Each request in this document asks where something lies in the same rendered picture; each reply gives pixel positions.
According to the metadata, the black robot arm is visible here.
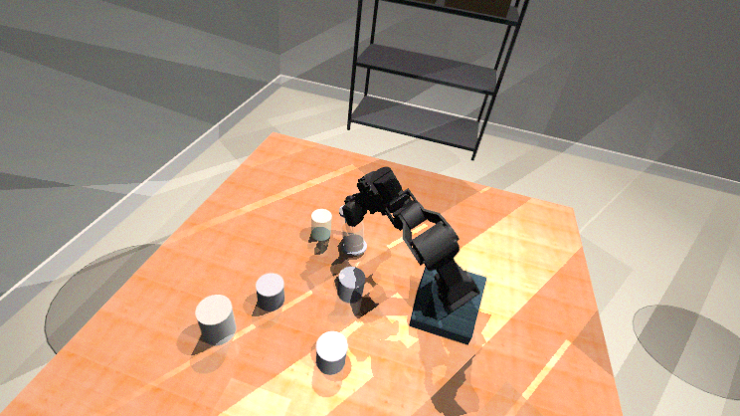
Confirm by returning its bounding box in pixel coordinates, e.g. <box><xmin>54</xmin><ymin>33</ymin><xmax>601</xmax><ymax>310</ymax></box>
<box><xmin>356</xmin><ymin>167</ymin><xmax>480</xmax><ymax>312</ymax></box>

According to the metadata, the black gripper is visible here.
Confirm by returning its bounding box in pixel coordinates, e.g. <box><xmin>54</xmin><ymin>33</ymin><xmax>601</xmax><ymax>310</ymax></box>
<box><xmin>342</xmin><ymin>192</ymin><xmax>386</xmax><ymax>227</ymax></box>

